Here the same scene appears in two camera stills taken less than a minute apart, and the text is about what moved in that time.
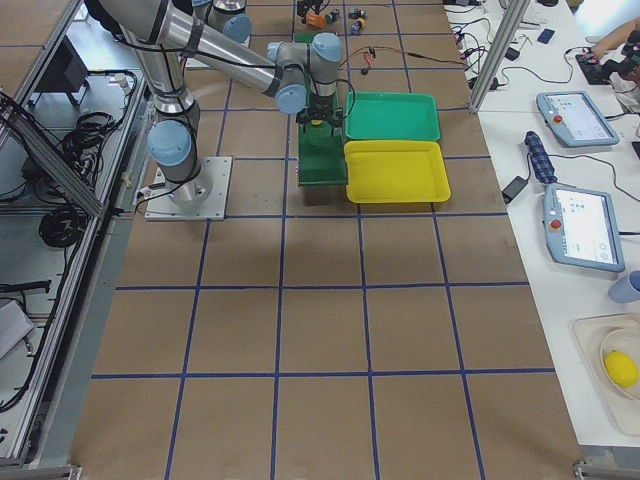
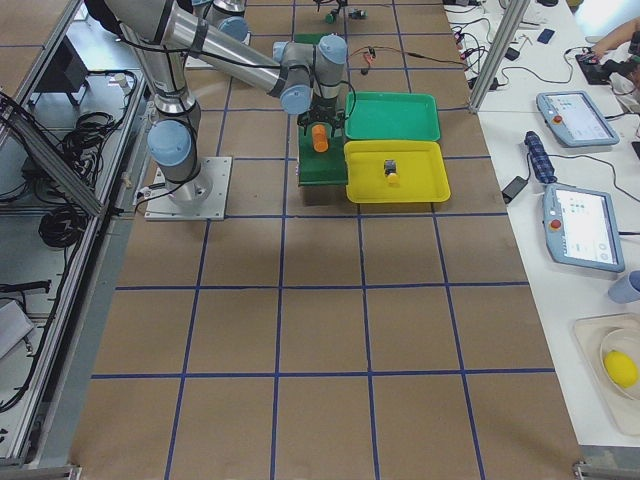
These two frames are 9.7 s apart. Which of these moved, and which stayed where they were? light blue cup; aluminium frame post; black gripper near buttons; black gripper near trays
Moved: black gripper near buttons
Stayed: light blue cup; black gripper near trays; aluminium frame post
